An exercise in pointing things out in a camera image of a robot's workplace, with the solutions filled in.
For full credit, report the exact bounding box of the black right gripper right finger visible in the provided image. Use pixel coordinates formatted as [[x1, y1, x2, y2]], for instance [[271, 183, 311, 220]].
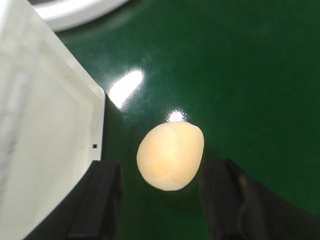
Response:
[[199, 159, 320, 240]]

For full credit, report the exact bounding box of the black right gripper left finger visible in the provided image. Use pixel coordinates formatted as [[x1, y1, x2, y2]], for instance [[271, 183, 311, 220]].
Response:
[[26, 160, 123, 240]]

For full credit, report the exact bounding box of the white Totelife plastic crate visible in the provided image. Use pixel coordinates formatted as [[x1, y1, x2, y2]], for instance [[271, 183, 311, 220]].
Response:
[[0, 0, 105, 240]]

